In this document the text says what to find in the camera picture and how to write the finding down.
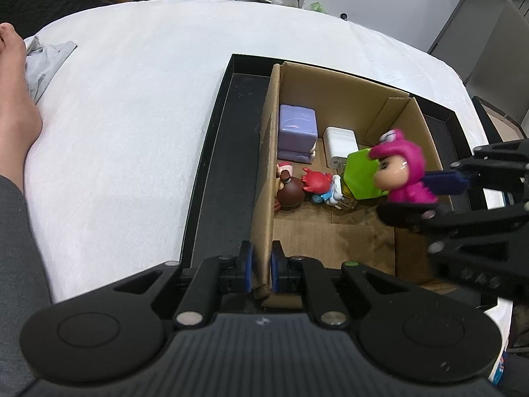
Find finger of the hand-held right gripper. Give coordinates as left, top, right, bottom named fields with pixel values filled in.
left=378, top=202, right=529, bottom=235
left=424, top=138, right=529, bottom=196

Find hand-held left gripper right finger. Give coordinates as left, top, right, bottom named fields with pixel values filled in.
left=270, top=241, right=408, bottom=327

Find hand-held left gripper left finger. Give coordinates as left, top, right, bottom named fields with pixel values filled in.
left=113, top=241, right=254, bottom=327

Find pink hooded figurine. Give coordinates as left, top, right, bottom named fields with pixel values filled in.
left=368, top=129, right=440, bottom=206

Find brown cardboard box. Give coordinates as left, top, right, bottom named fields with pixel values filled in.
left=249, top=61, right=455, bottom=309

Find green hexagonal block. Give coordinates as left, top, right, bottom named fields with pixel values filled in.
left=341, top=148, right=390, bottom=201

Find brown figurine with pink hat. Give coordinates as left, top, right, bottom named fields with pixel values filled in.
left=273, top=162, right=307, bottom=214

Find blue and white figurine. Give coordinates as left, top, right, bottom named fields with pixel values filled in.
left=311, top=175, right=345, bottom=207

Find white charger block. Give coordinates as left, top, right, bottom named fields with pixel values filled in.
left=322, top=127, right=359, bottom=170

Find black shallow tray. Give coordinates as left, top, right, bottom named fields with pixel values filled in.
left=180, top=53, right=491, bottom=298

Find purple cube toy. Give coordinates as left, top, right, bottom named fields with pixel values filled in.
left=278, top=104, right=319, bottom=164

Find person's grey trouser leg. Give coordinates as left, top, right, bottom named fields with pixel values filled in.
left=0, top=174, right=53, bottom=383

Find person's bare foot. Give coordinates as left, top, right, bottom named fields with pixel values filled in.
left=0, top=22, right=44, bottom=199

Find grey cloth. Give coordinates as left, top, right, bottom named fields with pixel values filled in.
left=24, top=36, right=78, bottom=104

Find dark knitted blanket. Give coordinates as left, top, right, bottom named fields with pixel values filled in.
left=0, top=0, right=116, bottom=44

